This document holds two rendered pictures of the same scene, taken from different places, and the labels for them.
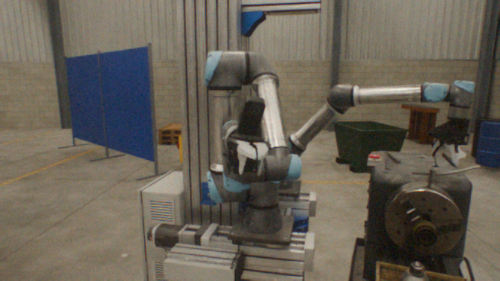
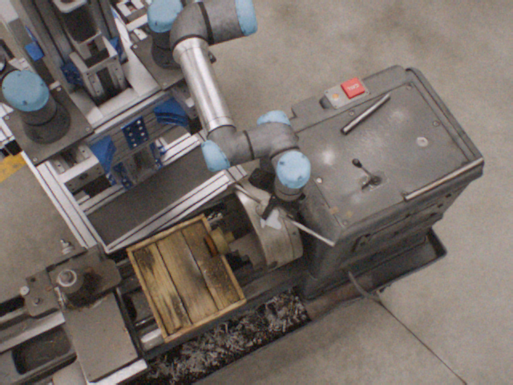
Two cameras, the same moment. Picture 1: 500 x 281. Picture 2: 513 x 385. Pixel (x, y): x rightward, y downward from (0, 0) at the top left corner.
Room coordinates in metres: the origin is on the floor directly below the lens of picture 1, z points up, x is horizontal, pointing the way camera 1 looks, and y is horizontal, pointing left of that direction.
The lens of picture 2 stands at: (0.90, -1.21, 2.90)
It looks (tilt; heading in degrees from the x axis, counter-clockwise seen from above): 67 degrees down; 40
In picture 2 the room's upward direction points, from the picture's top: 1 degrees clockwise
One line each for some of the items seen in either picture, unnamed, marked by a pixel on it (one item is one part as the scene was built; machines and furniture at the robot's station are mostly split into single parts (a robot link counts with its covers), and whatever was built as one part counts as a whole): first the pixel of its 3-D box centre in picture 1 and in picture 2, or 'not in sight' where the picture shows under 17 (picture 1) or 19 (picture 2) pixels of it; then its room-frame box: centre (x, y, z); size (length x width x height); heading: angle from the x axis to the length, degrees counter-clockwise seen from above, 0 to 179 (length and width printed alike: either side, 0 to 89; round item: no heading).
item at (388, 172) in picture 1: (409, 195); (361, 171); (1.78, -0.93, 1.06); 0.59 x 0.48 x 0.39; 158
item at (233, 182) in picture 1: (242, 170); not in sight; (0.89, 0.02, 1.46); 0.11 x 0.08 x 0.11; 99
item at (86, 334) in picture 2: not in sight; (90, 310); (0.84, -0.55, 0.95); 0.43 x 0.17 x 0.05; 68
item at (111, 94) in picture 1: (103, 105); not in sight; (7.10, 3.21, 1.18); 4.12 x 0.80 x 2.35; 48
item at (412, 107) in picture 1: (417, 123); not in sight; (9.53, -4.98, 0.50); 1.61 x 0.44 x 1.00; 176
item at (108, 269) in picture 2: not in sight; (89, 285); (0.89, -0.50, 0.99); 0.20 x 0.10 x 0.05; 158
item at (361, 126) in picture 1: (365, 146); not in sight; (6.37, -2.33, 0.43); 1.34 x 0.94 x 0.85; 8
